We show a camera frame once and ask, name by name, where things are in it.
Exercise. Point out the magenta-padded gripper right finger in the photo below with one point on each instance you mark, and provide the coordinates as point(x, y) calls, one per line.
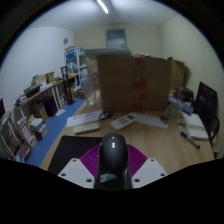
point(148, 173)

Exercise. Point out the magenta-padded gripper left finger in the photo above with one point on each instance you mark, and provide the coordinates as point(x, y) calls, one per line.
point(76, 173)

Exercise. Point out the shelf unit with books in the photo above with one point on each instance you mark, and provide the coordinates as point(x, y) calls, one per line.
point(23, 133)

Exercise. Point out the white and blue cabinet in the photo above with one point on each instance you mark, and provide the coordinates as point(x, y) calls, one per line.
point(75, 66)

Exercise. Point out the cream remote control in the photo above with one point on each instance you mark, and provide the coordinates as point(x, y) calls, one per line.
point(87, 128)

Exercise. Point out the black office chair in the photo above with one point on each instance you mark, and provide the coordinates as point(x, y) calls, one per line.
point(206, 103)

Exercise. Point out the blue book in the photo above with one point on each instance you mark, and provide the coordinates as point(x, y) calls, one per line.
point(180, 105)

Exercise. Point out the black computer mouse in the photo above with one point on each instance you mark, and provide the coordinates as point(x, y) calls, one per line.
point(113, 151)

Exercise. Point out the black marker pen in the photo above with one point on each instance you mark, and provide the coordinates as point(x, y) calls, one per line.
point(190, 140)

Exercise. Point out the clear plastic container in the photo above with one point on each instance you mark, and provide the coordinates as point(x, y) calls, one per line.
point(90, 90)

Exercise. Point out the window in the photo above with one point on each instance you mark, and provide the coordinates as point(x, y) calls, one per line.
point(116, 39)

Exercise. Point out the white paper sheet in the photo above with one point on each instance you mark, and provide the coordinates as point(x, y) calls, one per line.
point(151, 120)
point(83, 117)

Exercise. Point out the ceiling light tube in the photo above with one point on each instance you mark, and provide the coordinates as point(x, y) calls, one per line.
point(102, 6)

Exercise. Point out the white remote control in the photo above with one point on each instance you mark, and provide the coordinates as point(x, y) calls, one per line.
point(123, 121)

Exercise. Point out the large brown cardboard box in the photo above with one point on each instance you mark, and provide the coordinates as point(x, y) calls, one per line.
point(123, 83)

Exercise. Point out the round wall clock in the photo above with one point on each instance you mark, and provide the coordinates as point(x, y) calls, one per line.
point(65, 40)

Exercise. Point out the small brown cardboard box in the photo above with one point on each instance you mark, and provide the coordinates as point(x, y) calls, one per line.
point(178, 73)

